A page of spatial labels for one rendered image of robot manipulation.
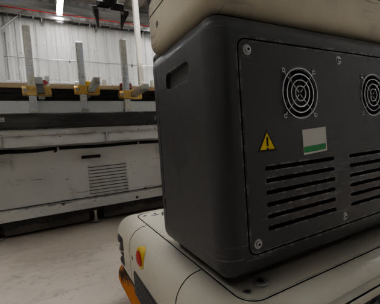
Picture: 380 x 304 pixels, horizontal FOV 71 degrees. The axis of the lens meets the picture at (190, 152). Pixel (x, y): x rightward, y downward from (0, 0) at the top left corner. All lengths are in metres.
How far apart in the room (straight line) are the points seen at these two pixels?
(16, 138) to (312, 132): 1.44
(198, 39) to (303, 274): 0.40
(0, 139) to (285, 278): 1.46
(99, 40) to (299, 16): 9.11
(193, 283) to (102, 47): 9.15
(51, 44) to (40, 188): 7.64
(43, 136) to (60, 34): 7.90
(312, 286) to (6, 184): 1.70
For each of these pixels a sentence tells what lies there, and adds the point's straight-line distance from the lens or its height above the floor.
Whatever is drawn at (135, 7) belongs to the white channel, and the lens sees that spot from 3.01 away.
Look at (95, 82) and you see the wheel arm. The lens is 1.41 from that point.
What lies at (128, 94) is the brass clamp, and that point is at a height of 0.81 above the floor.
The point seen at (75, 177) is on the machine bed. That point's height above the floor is 0.31.
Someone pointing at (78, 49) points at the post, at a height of 1.05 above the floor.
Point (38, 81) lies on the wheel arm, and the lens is 1.40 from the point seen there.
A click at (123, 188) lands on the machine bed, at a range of 1.92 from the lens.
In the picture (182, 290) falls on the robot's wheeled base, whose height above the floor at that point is 0.26.
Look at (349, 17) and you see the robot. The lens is 0.63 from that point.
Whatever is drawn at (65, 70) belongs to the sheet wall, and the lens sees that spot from 9.11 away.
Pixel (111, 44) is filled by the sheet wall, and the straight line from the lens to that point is 9.54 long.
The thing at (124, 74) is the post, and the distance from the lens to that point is 1.71.
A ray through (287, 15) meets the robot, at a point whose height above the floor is 0.70.
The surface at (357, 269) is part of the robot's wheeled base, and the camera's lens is 0.55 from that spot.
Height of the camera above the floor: 0.51
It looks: 3 degrees down
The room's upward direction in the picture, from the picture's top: 4 degrees counter-clockwise
